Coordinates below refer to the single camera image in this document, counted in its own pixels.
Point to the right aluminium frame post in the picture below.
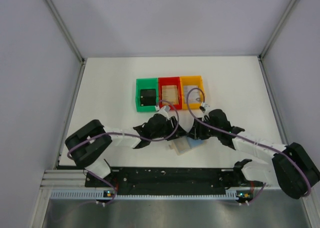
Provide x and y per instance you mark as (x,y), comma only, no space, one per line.
(278,29)

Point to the yellow plastic bin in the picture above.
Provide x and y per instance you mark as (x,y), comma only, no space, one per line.
(192,80)

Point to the green plastic bin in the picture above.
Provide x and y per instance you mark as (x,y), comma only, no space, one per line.
(145,83)

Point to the beige card in holder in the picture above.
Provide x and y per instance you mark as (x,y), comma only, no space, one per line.
(181,146)

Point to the silver cards stack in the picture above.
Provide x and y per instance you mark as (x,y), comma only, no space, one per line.
(194,97)

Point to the aluminium frame post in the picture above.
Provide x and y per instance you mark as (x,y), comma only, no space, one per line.
(64,30)
(278,29)

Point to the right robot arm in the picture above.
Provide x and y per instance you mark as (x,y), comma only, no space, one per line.
(286,166)

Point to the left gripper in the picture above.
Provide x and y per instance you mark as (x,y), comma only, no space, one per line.
(172,127)

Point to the grey slotted cable duct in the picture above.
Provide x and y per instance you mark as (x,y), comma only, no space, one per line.
(105,194)

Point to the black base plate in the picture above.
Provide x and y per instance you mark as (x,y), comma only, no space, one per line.
(170,188)

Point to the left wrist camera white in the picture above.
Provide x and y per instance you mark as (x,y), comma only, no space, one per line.
(163,110)

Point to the black cards stack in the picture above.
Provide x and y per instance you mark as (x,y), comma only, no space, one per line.
(148,97)

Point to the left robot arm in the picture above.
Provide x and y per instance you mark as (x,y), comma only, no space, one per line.
(88,146)

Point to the red plastic bin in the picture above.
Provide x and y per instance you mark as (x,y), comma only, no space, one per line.
(162,81)

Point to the left aluminium frame post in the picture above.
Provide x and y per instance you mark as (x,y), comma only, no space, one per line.
(64,30)

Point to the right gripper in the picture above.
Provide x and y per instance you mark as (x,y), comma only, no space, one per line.
(199,130)

